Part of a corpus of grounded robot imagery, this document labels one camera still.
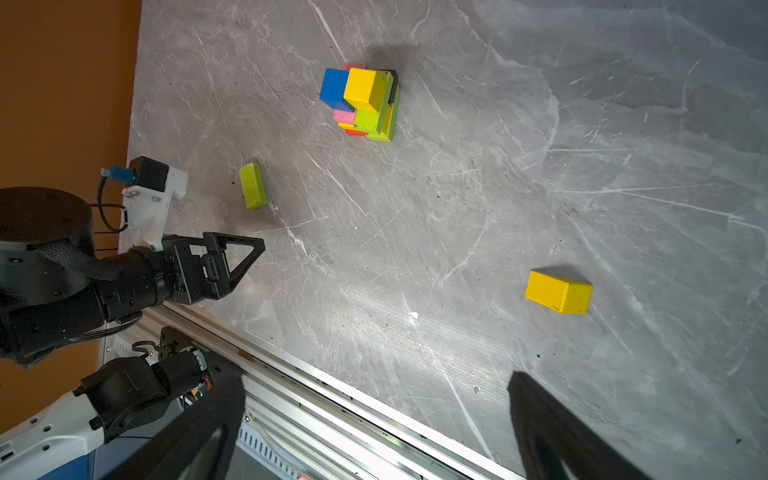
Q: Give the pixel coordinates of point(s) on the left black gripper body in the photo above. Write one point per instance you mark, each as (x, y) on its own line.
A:
(198, 268)

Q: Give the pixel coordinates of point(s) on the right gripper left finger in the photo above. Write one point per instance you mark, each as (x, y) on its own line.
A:
(198, 444)

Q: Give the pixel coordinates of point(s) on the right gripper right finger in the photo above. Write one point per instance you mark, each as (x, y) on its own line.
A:
(554, 444)

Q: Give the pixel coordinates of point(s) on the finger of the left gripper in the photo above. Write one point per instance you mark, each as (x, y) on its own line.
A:
(220, 278)

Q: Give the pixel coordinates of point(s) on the green block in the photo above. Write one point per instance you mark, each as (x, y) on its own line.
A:
(387, 132)
(371, 122)
(252, 185)

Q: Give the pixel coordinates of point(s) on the yellow wedge block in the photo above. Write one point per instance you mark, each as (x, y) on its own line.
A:
(561, 295)

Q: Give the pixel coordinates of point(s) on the pink wood block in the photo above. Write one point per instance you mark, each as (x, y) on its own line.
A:
(342, 116)

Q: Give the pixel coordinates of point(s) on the blue wood block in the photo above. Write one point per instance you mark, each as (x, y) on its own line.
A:
(333, 89)

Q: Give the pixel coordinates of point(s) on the yellow cube block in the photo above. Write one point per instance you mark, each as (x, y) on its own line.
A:
(368, 90)

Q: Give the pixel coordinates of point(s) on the dark brown wood block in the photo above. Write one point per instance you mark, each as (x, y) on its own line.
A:
(394, 85)

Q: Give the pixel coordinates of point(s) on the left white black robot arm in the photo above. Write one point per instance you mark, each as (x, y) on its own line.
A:
(55, 292)

